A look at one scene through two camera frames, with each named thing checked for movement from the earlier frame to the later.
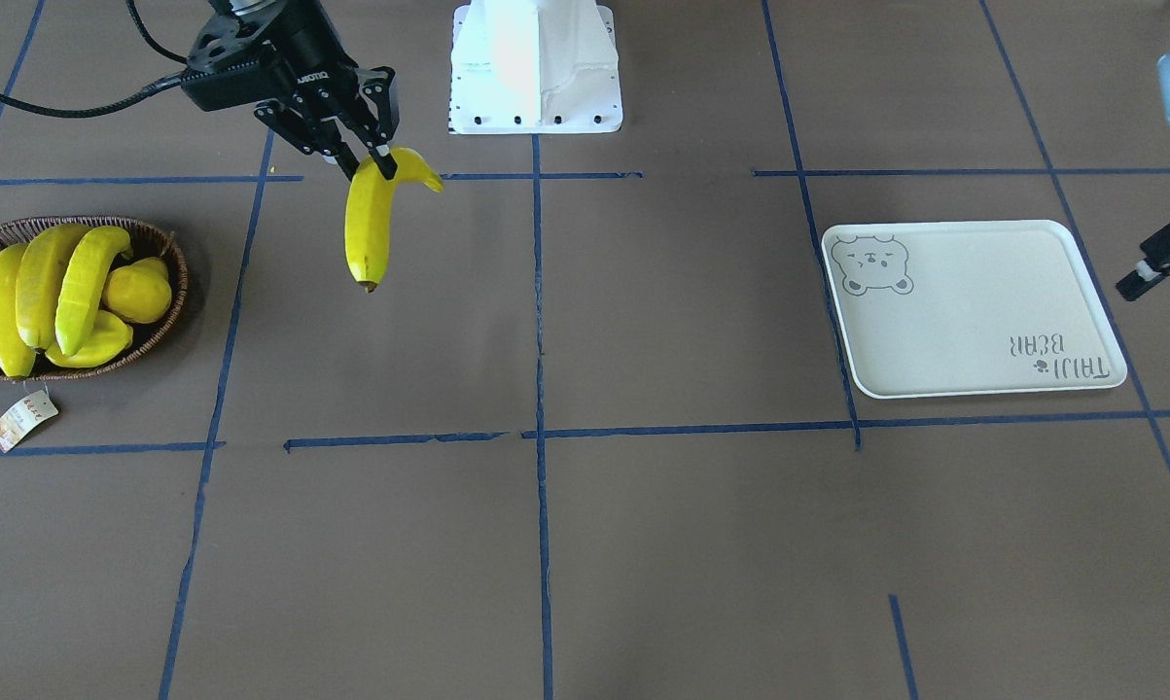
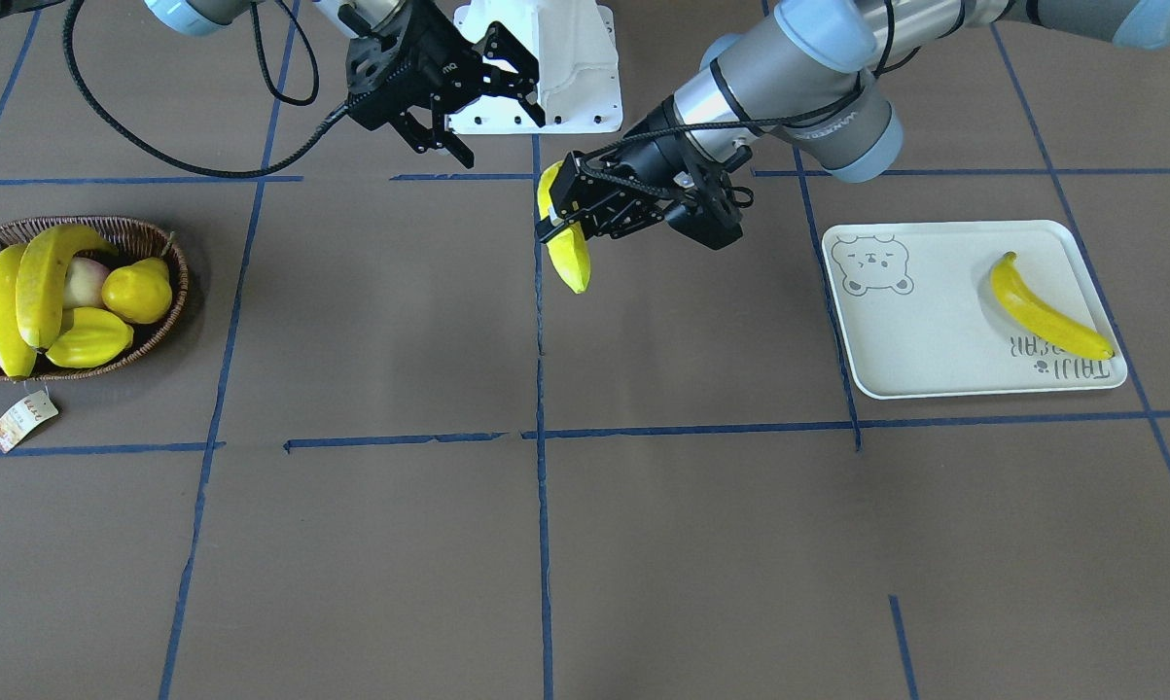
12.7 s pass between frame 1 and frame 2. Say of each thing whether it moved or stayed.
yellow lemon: stayed
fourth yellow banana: stayed
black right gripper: moved
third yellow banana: stayed
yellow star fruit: stayed
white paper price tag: stayed
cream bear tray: stayed
